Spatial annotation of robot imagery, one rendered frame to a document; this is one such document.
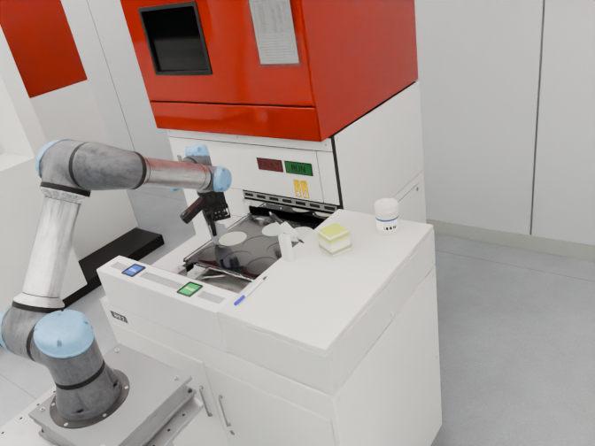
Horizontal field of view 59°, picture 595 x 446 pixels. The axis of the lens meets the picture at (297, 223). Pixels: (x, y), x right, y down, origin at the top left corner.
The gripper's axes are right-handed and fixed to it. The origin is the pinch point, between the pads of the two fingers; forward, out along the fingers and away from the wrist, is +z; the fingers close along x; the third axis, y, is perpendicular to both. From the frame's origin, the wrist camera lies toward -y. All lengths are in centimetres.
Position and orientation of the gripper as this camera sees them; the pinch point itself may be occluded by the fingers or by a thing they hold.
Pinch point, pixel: (214, 241)
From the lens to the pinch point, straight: 187.0
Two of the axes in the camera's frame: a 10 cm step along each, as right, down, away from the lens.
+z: 1.6, 8.7, 4.6
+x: -4.1, -3.7, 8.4
